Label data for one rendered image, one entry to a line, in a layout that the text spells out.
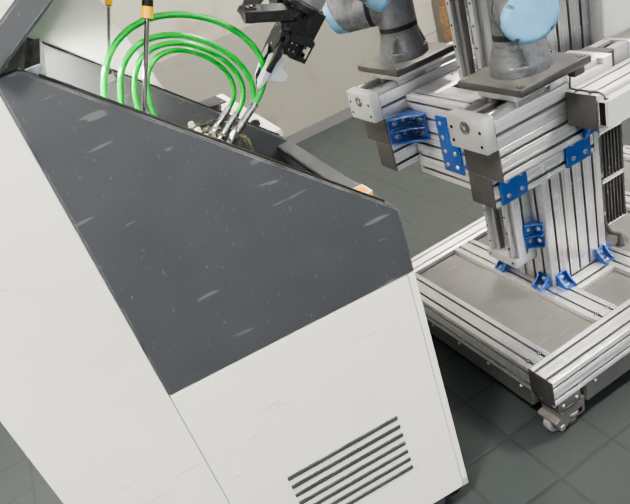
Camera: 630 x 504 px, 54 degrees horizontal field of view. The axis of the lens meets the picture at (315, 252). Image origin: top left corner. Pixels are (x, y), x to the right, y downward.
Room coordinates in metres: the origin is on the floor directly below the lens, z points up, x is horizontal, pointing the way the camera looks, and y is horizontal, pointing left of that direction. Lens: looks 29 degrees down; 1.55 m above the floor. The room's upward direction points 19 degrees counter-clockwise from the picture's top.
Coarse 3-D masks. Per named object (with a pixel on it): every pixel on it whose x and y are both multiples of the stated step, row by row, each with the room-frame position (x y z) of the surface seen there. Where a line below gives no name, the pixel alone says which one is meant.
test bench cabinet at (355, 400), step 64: (320, 320) 1.08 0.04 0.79; (384, 320) 1.12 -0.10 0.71; (192, 384) 1.02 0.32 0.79; (256, 384) 1.04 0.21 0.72; (320, 384) 1.07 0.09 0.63; (384, 384) 1.11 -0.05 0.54; (256, 448) 1.03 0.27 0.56; (320, 448) 1.06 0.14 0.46; (384, 448) 1.09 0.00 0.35; (448, 448) 1.13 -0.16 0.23
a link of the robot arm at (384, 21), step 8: (392, 0) 1.87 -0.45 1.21; (400, 0) 1.87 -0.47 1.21; (408, 0) 1.88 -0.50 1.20; (368, 8) 1.91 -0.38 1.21; (392, 8) 1.87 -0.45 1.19; (400, 8) 1.87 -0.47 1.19; (408, 8) 1.88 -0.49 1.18; (368, 16) 1.91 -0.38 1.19; (376, 16) 1.90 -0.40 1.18; (384, 16) 1.89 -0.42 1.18; (392, 16) 1.87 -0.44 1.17; (400, 16) 1.87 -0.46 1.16; (408, 16) 1.87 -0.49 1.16; (376, 24) 1.92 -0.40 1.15; (384, 24) 1.89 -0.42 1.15; (392, 24) 1.88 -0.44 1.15; (400, 24) 1.87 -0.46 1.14
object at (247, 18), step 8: (240, 8) 1.43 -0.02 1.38; (248, 8) 1.41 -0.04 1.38; (256, 8) 1.42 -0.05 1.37; (264, 8) 1.42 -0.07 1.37; (272, 8) 1.42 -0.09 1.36; (280, 8) 1.42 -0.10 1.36; (288, 8) 1.42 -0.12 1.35; (248, 16) 1.40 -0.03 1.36; (256, 16) 1.41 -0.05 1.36; (264, 16) 1.41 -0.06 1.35; (272, 16) 1.41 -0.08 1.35; (280, 16) 1.41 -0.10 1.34; (288, 16) 1.42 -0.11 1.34
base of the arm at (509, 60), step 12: (492, 36) 1.47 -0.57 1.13; (504, 36) 1.42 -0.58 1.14; (492, 48) 1.47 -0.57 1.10; (504, 48) 1.42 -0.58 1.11; (516, 48) 1.41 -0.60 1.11; (528, 48) 1.40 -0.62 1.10; (540, 48) 1.40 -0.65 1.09; (492, 60) 1.46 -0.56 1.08; (504, 60) 1.42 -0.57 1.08; (516, 60) 1.41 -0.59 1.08; (528, 60) 1.39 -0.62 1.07; (540, 60) 1.39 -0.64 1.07; (552, 60) 1.41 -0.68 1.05; (492, 72) 1.45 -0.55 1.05; (504, 72) 1.41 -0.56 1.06; (516, 72) 1.40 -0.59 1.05; (528, 72) 1.39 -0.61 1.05; (540, 72) 1.38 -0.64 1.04
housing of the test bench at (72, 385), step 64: (0, 128) 1.00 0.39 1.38; (0, 192) 0.98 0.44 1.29; (0, 256) 0.97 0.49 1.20; (64, 256) 0.99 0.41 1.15; (0, 320) 0.96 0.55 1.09; (64, 320) 0.98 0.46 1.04; (0, 384) 0.94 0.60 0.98; (64, 384) 0.97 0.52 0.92; (128, 384) 0.99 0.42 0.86; (64, 448) 0.95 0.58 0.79; (128, 448) 0.97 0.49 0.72; (192, 448) 1.00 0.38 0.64
